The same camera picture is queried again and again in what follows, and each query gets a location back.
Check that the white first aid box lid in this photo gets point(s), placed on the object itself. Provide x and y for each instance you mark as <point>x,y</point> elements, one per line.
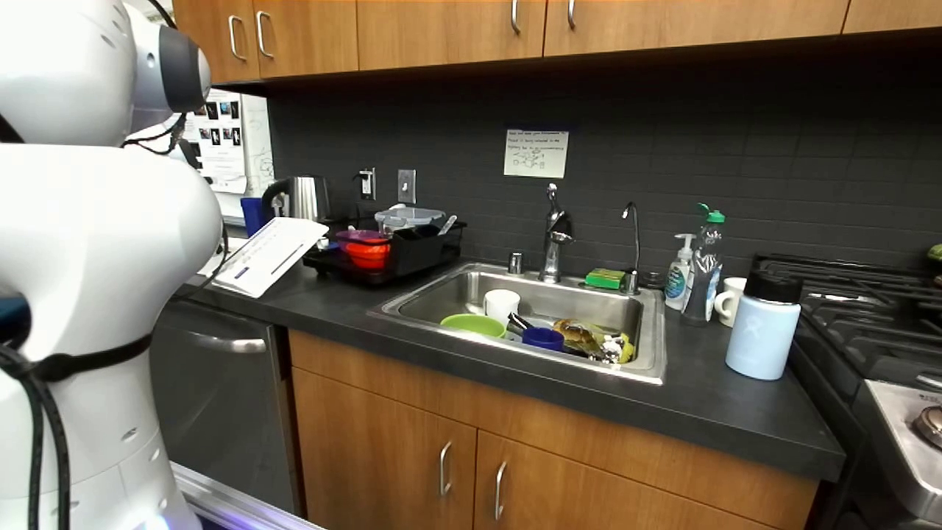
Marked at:
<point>269,254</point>

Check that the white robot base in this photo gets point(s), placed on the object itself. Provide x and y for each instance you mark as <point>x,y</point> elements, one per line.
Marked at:
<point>95,237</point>

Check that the white mug in sink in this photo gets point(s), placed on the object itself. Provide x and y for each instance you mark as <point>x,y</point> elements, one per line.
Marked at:
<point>502,306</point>

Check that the black dish rack tray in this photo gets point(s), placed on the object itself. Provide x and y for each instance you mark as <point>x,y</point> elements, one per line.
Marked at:
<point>413,251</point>

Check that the green bowl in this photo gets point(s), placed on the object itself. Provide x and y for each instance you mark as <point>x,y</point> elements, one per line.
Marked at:
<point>474,325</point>

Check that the chrome faucet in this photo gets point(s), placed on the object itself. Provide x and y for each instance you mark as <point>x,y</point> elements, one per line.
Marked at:
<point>553,234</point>

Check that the red bowl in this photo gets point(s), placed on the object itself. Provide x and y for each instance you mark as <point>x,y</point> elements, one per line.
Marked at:
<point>363,250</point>

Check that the green sponge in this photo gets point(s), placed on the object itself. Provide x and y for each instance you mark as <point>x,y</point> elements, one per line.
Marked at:
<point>606,279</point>

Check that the stainless steel sink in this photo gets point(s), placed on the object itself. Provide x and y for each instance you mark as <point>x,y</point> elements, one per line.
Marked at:
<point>581,329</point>

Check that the stainless steel electric kettle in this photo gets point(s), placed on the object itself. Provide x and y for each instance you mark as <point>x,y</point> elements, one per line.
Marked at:
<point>293,198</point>

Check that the wooden base cabinet doors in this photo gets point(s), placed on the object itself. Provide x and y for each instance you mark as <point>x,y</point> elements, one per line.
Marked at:
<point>390,446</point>

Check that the hand soap pump bottle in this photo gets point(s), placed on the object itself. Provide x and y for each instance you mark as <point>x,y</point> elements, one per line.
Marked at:
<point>678,284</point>

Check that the blue plastic cup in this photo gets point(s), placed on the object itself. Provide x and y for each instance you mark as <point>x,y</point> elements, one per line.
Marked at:
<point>253,214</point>

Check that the green capped dish soap bottle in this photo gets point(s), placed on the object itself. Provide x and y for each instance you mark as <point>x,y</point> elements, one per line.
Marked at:
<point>708,264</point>

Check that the whiteboard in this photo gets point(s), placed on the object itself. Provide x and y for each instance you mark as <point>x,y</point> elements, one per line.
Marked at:
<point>232,148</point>

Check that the stainless steel dishwasher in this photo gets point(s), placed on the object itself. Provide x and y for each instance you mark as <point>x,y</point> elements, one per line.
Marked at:
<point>220,403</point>

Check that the light blue canister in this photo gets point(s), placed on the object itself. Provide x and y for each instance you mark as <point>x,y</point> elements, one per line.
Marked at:
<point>762,329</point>

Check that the wooden upper cabinets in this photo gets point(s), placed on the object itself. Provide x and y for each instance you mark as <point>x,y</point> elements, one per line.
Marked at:
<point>282,41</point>

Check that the black gas stove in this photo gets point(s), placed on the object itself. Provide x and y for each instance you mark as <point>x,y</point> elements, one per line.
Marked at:
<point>868,356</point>

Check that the white light switch plate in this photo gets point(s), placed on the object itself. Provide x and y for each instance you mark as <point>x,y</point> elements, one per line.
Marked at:
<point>407,184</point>

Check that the white paper wall notice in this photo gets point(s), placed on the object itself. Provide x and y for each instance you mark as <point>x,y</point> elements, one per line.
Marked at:
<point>535,154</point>

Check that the white wall outlet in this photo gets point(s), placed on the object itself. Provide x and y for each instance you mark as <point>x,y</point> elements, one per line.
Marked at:
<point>365,184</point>

